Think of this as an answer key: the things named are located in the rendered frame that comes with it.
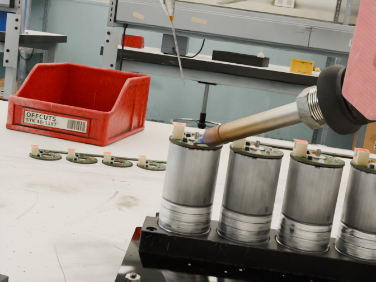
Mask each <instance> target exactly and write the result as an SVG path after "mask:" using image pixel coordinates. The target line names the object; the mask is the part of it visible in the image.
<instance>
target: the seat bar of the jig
mask: <svg viewBox="0 0 376 282"><path fill-rule="evenodd" d="M158 220H159V212H157V213H156V217H150V216H146V217H145V220H144V223H143V226H142V228H141V231H140V240H139V248H138V251H140V252H147V253H155V254H159V255H166V256H174V257H182V258H186V259H193V260H201V261H209V262H216V263H220V264H228V265H236V266H243V267H250V268H255V269H263V270H270V271H277V272H285V273H290V274H297V275H304V276H312V277H317V278H324V279H331V280H339V281H346V282H376V262H366V261H361V260H357V259H354V258H351V257H348V256H346V255H343V254H341V253H340V252H338V251H337V250H336V249H335V248H334V247H335V242H336V238H333V237H331V238H330V243H329V247H328V252H325V253H305V252H299V251H295V250H291V249H289V248H286V247H284V246H282V245H280V244H279V243H277V241H276V234H277V229H270V235H269V241H268V243H264V244H261V245H248V244H243V243H238V242H233V241H230V240H228V239H225V238H223V237H221V236H220V235H219V234H218V233H217V229H218V222H219V221H217V220H211V224H210V231H209V233H207V234H204V235H200V236H187V235H182V234H176V233H172V232H169V231H166V230H164V229H162V228H161V227H160V226H158Z"/></svg>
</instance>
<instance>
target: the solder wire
mask: <svg viewBox="0 0 376 282"><path fill-rule="evenodd" d="M171 25H172V30H173V35H174V39H175V45H176V50H177V56H178V61H179V65H180V70H181V75H182V81H183V85H184V86H185V81H184V75H183V72H182V66H181V61H180V55H179V52H178V46H177V41H176V35H175V29H174V26H173V21H171Z"/></svg>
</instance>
